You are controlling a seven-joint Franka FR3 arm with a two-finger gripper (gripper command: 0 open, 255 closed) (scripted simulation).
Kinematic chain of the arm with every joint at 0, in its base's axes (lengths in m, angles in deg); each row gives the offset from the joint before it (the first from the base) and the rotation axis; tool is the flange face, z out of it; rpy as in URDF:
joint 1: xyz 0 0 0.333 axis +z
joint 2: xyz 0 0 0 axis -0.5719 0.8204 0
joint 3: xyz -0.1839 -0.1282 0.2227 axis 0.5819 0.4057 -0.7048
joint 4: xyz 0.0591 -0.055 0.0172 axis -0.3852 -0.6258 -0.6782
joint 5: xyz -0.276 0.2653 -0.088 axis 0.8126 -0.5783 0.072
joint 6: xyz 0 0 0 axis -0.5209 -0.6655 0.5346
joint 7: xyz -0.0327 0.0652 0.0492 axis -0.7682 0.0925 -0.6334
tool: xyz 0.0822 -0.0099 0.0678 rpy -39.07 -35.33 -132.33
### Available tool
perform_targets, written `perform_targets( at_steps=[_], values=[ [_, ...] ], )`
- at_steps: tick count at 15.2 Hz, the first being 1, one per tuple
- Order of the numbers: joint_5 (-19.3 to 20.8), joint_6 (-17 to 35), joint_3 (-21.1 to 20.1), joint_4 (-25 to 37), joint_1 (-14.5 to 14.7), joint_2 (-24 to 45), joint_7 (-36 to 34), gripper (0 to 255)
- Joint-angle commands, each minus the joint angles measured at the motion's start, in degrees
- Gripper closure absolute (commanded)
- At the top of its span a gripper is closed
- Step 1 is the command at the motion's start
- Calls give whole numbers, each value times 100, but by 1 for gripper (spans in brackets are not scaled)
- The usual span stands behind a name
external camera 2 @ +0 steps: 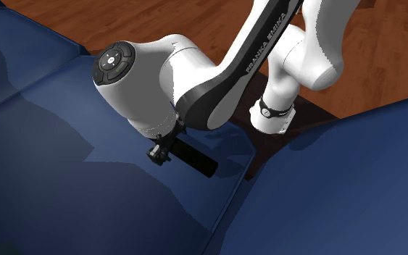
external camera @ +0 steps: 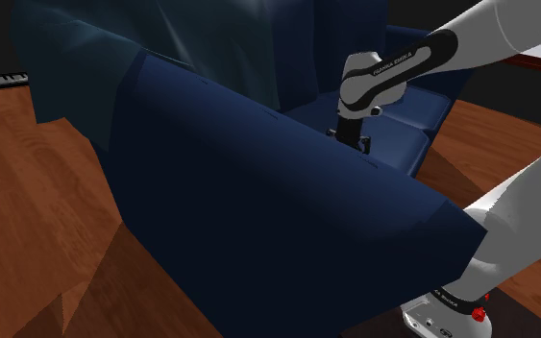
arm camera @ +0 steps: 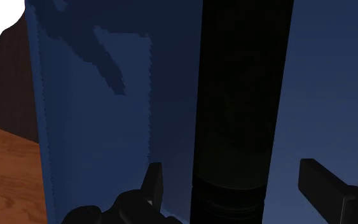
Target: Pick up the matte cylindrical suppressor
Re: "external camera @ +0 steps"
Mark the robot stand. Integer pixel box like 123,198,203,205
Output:
339,286,541,338

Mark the teal blanket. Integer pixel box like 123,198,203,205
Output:
10,0,319,152

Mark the dark blue sofa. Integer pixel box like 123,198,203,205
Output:
10,0,489,338

